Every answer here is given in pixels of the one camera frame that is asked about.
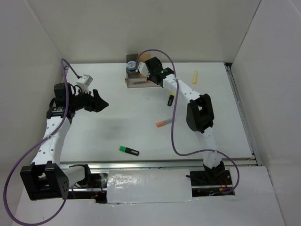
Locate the aluminium frame rail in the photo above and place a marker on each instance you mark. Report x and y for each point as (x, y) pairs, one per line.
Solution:
(131, 117)

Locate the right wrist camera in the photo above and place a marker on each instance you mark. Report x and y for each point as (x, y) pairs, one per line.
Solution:
(142, 69)

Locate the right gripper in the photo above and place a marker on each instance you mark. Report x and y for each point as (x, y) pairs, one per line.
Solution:
(150, 77)

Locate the white cover panel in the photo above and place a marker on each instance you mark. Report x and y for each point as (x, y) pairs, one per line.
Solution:
(148, 186)

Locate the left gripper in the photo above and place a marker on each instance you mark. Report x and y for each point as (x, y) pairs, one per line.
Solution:
(96, 103)

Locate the orange grey highlighter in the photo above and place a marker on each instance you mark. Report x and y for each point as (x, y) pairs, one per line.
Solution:
(164, 122)

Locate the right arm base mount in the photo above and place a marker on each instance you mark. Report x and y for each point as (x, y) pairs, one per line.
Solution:
(203, 186)

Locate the green black highlighter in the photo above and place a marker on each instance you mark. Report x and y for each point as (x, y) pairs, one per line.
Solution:
(128, 150)

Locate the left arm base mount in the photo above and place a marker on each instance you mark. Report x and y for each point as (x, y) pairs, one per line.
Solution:
(87, 185)

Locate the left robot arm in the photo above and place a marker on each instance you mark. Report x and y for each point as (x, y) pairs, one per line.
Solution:
(44, 178)

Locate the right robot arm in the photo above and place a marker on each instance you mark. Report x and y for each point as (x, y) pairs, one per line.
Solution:
(199, 113)

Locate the clear plastic organizer tray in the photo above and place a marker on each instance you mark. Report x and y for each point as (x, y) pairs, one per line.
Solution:
(129, 82)

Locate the yellow black highlighter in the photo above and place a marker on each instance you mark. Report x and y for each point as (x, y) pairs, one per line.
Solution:
(171, 99)

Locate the red gel pen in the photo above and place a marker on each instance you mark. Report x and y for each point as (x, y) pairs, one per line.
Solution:
(141, 82)

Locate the tan compartment box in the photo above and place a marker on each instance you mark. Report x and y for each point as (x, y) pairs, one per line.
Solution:
(144, 57)

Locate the blue tape roll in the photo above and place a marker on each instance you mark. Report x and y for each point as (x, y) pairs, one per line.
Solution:
(131, 66)

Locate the dark grey compartment box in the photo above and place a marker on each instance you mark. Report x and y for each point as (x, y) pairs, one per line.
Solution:
(128, 58)

